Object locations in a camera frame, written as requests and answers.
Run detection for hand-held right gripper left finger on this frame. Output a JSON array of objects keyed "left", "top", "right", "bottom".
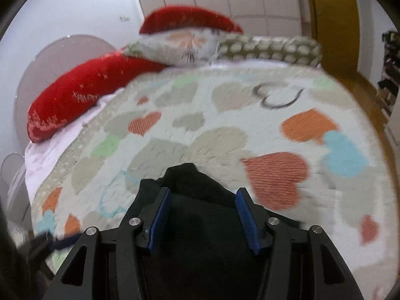
[{"left": 42, "top": 187, "right": 172, "bottom": 300}]

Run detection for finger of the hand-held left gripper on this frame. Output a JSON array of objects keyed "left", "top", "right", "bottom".
[{"left": 31, "top": 231, "right": 83, "bottom": 254}]

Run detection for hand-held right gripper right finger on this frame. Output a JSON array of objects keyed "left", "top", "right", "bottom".
[{"left": 235, "top": 187, "right": 365, "bottom": 300}]

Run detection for black pants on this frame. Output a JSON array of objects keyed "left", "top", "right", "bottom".
[{"left": 134, "top": 162, "right": 301, "bottom": 300}]

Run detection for pink bed sheet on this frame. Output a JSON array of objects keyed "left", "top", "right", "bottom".
[{"left": 24, "top": 87, "right": 126, "bottom": 194}]

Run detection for heart patterned quilted blanket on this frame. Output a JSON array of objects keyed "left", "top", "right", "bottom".
[{"left": 29, "top": 65, "right": 390, "bottom": 300}]

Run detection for long red printed pillow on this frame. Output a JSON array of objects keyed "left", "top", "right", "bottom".
[{"left": 26, "top": 51, "right": 169, "bottom": 144}]

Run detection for olive patterned pillow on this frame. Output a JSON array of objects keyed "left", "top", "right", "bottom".
[{"left": 215, "top": 34, "right": 323, "bottom": 68}]

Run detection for grey floral pillow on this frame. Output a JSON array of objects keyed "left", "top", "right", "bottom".
[{"left": 120, "top": 28, "right": 226, "bottom": 68}]

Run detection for cluttered shelf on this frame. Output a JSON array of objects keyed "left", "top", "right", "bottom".
[{"left": 376, "top": 29, "right": 400, "bottom": 116}]

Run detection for red flower print pillow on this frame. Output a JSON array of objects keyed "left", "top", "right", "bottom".
[{"left": 138, "top": 4, "right": 244, "bottom": 35}]

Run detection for yellow wooden door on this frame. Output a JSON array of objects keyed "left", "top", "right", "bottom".
[{"left": 303, "top": 0, "right": 360, "bottom": 72}]

